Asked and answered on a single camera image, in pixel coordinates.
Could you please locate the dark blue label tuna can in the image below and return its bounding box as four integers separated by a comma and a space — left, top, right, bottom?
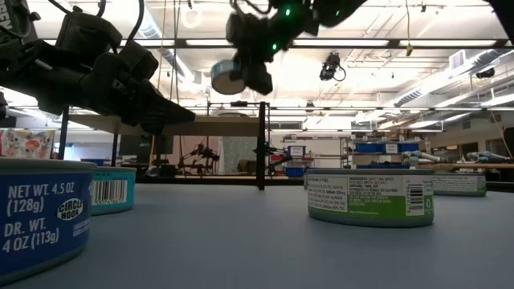
0, 157, 97, 287

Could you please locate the wooden background table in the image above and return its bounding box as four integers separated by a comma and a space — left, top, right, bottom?
415, 162, 514, 172

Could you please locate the black overhead crossbeam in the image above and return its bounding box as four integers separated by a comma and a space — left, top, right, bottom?
39, 38, 514, 50

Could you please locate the teal label tuna can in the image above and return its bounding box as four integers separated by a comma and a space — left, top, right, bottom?
210, 59, 247, 96
91, 166, 137, 217

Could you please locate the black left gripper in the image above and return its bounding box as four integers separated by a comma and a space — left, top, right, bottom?
78, 50, 197, 136

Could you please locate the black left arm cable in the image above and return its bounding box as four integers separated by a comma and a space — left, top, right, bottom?
47, 0, 145, 43

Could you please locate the yellow hanging cord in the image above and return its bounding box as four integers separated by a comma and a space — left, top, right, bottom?
404, 0, 414, 57

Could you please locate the metal shelving rack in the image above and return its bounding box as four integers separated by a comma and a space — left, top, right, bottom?
341, 136, 426, 172

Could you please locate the black ceiling camera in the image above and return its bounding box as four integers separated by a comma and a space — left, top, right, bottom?
319, 51, 347, 83

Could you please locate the colourful printed package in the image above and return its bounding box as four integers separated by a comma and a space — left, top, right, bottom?
0, 128, 56, 160

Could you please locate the silver ventilation duct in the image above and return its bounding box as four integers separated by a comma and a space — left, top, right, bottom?
391, 50, 514, 109

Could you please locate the fluorescent ceiling light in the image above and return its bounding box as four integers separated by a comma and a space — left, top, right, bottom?
399, 39, 498, 47
292, 39, 390, 47
185, 39, 232, 47

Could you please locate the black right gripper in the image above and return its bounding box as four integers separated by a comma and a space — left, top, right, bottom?
226, 11, 290, 96

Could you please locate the black metal rig frame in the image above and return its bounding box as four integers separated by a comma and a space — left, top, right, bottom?
136, 175, 306, 188

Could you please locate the wooden shelf black frame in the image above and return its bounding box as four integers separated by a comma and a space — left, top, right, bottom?
58, 100, 271, 192

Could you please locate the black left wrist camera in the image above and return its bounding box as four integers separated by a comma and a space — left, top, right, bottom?
118, 39, 160, 83

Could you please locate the blue table mat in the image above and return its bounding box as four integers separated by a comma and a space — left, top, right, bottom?
0, 182, 514, 289

